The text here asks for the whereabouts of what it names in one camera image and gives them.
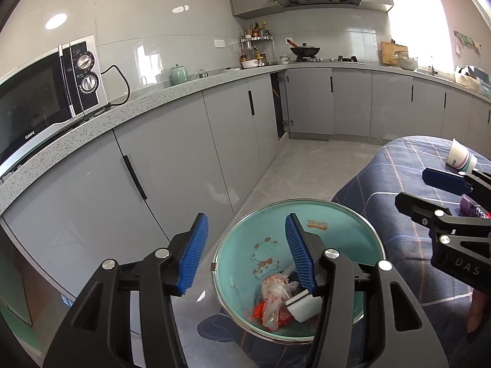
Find silver black microwave oven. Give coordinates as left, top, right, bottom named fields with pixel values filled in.
left=0, top=34, right=108, bottom=179

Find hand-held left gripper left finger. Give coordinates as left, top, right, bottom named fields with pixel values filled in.
left=42, top=212, right=210, bottom=368

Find light blue storage box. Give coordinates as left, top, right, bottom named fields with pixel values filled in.
left=476, top=68, right=491, bottom=97

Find black microwave power cable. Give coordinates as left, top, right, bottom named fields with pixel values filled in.
left=94, top=64, right=131, bottom=116

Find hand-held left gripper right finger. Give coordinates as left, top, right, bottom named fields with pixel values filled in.
left=284, top=212, right=448, bottom=368

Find purple snack packet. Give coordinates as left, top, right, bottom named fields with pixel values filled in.
left=460, top=193, right=491, bottom=220

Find bright kitchen window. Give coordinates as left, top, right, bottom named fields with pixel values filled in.
left=387, top=0, right=452, bottom=74

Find red plastic bag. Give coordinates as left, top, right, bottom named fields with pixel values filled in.
left=251, top=301, right=293, bottom=328

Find wooden cutting board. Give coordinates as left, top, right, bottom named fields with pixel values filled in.
left=380, top=41, right=409, bottom=66

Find gas stove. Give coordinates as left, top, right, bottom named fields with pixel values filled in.
left=293, top=56, right=365, bottom=65

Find metal corner spice rack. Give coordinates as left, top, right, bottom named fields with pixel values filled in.
left=239, top=21, right=274, bottom=66

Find hanging dish cloths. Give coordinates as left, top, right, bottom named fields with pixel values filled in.
left=453, top=30, right=482, bottom=53

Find clear plastic bag pink print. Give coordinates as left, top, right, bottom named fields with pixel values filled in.
left=260, top=274, right=300, bottom=332

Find white dish rack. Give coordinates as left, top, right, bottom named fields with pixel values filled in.
left=454, top=65, right=482, bottom=89

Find person's right hand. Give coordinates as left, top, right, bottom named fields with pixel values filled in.
left=470, top=289, right=488, bottom=332

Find teal ceramic jar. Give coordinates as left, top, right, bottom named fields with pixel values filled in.
left=169, top=63, right=190, bottom=86

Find black wok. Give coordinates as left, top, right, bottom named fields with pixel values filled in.
left=288, top=40, right=321, bottom=60

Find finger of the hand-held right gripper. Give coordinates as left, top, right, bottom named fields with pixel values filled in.
left=421, top=167, right=491, bottom=200
left=395, top=191, right=491, bottom=235

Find blue plaid tablecloth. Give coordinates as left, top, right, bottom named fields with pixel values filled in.
left=197, top=134, right=491, bottom=368

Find teal cartoon print waste bin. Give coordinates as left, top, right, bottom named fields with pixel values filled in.
left=211, top=198, right=386, bottom=344

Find pastel striped white cup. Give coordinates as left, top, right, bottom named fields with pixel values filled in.
left=444, top=137, right=478, bottom=171

